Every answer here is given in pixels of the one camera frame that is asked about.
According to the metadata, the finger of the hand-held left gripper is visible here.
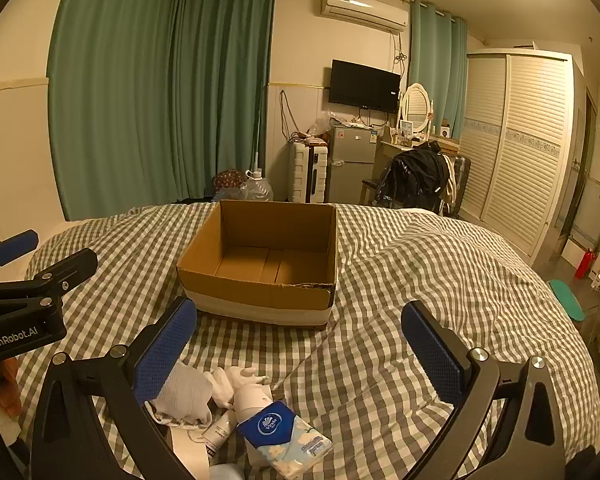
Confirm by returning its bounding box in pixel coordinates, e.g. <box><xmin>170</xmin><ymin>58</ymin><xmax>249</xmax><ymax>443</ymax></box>
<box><xmin>0</xmin><ymin>248</ymin><xmax>99</xmax><ymax>313</ymax></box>
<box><xmin>0</xmin><ymin>229</ymin><xmax>40</xmax><ymax>281</ymax></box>

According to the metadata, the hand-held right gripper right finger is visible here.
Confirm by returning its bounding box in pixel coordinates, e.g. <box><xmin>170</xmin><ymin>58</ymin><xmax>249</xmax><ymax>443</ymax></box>
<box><xmin>401</xmin><ymin>301</ymin><xmax>566</xmax><ymax>480</ymax></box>

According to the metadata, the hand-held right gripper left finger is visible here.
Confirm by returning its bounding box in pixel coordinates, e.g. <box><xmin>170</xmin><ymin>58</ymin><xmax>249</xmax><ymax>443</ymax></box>
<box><xmin>30</xmin><ymin>296</ymin><xmax>216</xmax><ymax>480</ymax></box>

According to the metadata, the white ribbed sock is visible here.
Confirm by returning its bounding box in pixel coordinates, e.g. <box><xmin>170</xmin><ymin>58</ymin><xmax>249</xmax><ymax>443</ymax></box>
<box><xmin>145</xmin><ymin>360</ymin><xmax>215</xmax><ymax>429</ymax></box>

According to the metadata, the white plush toy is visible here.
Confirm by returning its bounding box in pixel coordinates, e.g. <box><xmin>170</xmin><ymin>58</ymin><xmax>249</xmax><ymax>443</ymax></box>
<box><xmin>211</xmin><ymin>366</ymin><xmax>273</xmax><ymax>411</ymax></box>

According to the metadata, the cardboard box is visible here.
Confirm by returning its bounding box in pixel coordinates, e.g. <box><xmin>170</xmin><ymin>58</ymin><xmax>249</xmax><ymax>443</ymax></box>
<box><xmin>176</xmin><ymin>199</ymin><xmax>339</xmax><ymax>330</ymax></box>

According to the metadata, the orange plastic bag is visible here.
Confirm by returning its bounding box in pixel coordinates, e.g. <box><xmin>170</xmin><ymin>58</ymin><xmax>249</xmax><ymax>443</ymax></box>
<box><xmin>0</xmin><ymin>355</ymin><xmax>22</xmax><ymax>417</ymax></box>

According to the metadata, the grey white checked blanket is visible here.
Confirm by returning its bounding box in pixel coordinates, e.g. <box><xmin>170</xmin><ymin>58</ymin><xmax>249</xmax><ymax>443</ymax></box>
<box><xmin>17</xmin><ymin>202</ymin><xmax>600</xmax><ymax>480</ymax></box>

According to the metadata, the small white tube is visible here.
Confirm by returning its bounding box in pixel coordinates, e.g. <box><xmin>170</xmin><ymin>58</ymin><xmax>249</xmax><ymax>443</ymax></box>
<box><xmin>202</xmin><ymin>407</ymin><xmax>238</xmax><ymax>454</ymax></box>

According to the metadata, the white paper sheet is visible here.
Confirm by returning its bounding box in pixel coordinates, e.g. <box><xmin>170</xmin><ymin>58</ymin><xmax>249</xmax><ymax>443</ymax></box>
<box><xmin>169</xmin><ymin>425</ymin><xmax>213</xmax><ymax>480</ymax></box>

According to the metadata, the light blue packet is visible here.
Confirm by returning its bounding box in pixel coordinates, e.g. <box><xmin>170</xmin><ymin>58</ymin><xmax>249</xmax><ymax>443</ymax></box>
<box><xmin>207</xmin><ymin>462</ymin><xmax>253</xmax><ymax>480</ymax></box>

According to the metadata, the teal oval board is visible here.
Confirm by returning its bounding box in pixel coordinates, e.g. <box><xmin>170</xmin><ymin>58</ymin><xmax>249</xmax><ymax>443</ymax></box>
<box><xmin>550</xmin><ymin>279</ymin><xmax>586</xmax><ymax>322</ymax></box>

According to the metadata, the blue white tissue pack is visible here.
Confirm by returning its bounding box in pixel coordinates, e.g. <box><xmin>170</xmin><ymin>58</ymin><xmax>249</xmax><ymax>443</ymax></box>
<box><xmin>236</xmin><ymin>400</ymin><xmax>333</xmax><ymax>478</ymax></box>

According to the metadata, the wide green curtain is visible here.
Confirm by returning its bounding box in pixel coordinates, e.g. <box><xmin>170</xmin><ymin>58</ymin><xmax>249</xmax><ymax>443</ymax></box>
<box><xmin>47</xmin><ymin>0</ymin><xmax>182</xmax><ymax>221</ymax></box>
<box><xmin>171</xmin><ymin>0</ymin><xmax>279</xmax><ymax>202</ymax></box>

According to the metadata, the brown floral bag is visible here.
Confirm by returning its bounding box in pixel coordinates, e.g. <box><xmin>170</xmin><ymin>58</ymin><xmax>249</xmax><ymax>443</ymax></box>
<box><xmin>214</xmin><ymin>169</ymin><xmax>246</xmax><ymax>196</ymax></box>

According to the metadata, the red fire extinguisher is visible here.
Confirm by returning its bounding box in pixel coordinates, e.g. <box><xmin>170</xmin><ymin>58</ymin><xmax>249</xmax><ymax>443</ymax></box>
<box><xmin>574</xmin><ymin>248</ymin><xmax>595</xmax><ymax>281</ymax></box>

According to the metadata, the dark wooden chair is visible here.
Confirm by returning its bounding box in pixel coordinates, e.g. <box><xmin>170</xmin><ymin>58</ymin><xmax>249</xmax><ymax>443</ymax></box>
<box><xmin>362</xmin><ymin>152</ymin><xmax>472</xmax><ymax>217</ymax></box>

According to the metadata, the black jacket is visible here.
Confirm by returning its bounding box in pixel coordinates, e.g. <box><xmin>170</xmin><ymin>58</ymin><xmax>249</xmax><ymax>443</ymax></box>
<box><xmin>380</xmin><ymin>141</ymin><xmax>453</xmax><ymax>210</ymax></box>

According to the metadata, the clear water jug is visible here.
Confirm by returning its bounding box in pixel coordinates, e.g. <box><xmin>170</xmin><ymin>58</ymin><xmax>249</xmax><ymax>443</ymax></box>
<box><xmin>240</xmin><ymin>170</ymin><xmax>275</xmax><ymax>204</ymax></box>

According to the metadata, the white dressing table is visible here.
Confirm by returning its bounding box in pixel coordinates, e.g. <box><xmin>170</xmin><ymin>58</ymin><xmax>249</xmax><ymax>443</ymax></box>
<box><xmin>379</xmin><ymin>130</ymin><xmax>463</xmax><ymax>162</ymax></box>

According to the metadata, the white suitcase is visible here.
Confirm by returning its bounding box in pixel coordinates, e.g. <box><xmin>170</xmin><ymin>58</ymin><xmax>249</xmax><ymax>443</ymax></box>
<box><xmin>288</xmin><ymin>141</ymin><xmax>330</xmax><ymax>205</ymax></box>

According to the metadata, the white louvred wardrobe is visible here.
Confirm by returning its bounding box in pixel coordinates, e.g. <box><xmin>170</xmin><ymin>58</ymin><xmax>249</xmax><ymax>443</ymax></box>
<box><xmin>459</xmin><ymin>49</ymin><xmax>577</xmax><ymax>262</ymax></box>

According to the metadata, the white oval mirror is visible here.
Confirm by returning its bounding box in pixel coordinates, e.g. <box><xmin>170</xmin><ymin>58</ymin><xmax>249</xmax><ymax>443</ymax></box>
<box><xmin>401</xmin><ymin>83</ymin><xmax>434</xmax><ymax>139</ymax></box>

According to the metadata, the narrow green curtain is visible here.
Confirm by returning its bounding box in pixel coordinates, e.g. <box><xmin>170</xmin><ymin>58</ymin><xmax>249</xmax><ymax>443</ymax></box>
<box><xmin>409</xmin><ymin>0</ymin><xmax>469</xmax><ymax>137</ymax></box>

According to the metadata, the white air conditioner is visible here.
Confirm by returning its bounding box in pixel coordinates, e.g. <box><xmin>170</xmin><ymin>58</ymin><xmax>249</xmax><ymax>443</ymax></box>
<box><xmin>321</xmin><ymin>0</ymin><xmax>411</xmax><ymax>31</ymax></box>

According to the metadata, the wall cable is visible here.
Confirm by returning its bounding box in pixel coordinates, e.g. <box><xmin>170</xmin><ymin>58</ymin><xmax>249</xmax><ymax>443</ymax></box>
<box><xmin>279</xmin><ymin>89</ymin><xmax>302</xmax><ymax>142</ymax></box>

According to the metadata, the black wall television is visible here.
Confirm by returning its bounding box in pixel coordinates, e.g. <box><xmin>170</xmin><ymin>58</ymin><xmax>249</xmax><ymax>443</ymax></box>
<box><xmin>329</xmin><ymin>59</ymin><xmax>402</xmax><ymax>114</ymax></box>

